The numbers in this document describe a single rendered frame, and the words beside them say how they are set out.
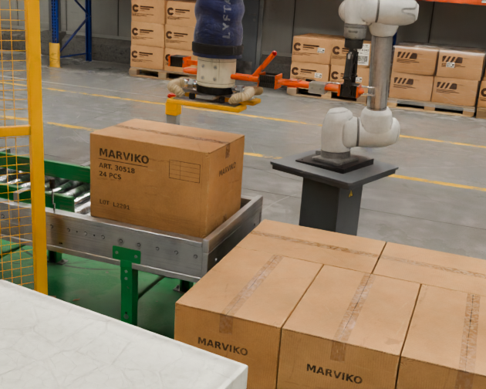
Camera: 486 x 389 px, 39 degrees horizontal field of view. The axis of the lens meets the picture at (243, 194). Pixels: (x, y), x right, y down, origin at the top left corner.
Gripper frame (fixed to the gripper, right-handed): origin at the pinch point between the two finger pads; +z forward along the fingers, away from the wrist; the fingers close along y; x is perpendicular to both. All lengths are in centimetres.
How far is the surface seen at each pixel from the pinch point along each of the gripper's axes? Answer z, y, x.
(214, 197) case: 52, 16, -51
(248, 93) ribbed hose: 5.6, 10.1, -40.7
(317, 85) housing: -0.3, 3.6, -12.6
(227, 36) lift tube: -17, 9, -52
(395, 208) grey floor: 125, -237, 0
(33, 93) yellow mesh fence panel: 10, 47, -122
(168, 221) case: 65, 23, -70
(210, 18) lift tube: -24, 11, -59
